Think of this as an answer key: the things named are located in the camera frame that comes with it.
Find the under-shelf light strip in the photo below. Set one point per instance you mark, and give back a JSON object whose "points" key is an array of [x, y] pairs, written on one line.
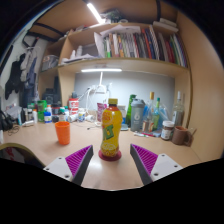
{"points": [[101, 70]]}

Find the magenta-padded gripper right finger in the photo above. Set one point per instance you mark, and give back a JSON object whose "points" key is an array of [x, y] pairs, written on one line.
{"points": [[165, 165]]}

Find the white and blue carton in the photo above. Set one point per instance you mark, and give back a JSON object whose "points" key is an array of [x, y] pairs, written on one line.
{"points": [[124, 111]]}

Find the magenta pouch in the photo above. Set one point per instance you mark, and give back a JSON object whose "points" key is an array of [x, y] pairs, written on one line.
{"points": [[99, 111]]}

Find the ceiling light tube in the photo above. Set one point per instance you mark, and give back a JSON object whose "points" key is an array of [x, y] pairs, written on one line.
{"points": [[95, 12]]}

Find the tall clear glass bottle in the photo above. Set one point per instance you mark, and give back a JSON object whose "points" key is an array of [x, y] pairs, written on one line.
{"points": [[178, 111]]}

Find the black headphones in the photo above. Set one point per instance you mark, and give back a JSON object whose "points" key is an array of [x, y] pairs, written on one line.
{"points": [[6, 121]]}

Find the clear bottle with green cap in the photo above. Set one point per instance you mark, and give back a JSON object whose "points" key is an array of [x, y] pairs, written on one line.
{"points": [[156, 116]]}

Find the brown jar with white lid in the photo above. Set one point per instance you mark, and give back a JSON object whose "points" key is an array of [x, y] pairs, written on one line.
{"points": [[167, 130]]}

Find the white bottle with blue label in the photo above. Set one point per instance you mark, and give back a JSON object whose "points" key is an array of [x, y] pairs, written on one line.
{"points": [[47, 116]]}

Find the orange plastic cup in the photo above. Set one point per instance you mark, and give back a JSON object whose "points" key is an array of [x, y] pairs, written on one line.
{"points": [[63, 133]]}

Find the green glass bottle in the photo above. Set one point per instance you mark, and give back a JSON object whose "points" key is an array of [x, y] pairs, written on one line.
{"points": [[128, 110]]}

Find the dark jar with green cap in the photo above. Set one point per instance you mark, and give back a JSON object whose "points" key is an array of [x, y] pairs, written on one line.
{"points": [[62, 115]]}

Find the grey shaker bottle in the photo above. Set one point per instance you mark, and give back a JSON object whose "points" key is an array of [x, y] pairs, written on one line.
{"points": [[137, 116]]}

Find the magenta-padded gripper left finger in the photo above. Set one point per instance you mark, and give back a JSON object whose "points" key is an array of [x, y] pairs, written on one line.
{"points": [[58, 166]]}

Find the yellow iced tea bottle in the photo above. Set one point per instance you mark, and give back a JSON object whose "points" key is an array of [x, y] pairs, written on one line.
{"points": [[111, 130]]}

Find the red and white can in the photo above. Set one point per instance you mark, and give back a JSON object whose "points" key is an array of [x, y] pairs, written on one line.
{"points": [[73, 106]]}

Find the dark hanging clothes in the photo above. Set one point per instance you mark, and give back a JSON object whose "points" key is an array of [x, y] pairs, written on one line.
{"points": [[20, 76]]}

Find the white tube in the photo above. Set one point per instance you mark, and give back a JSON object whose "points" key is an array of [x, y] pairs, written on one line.
{"points": [[141, 134]]}

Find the brown mug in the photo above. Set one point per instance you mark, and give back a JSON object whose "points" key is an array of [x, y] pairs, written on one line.
{"points": [[180, 136]]}

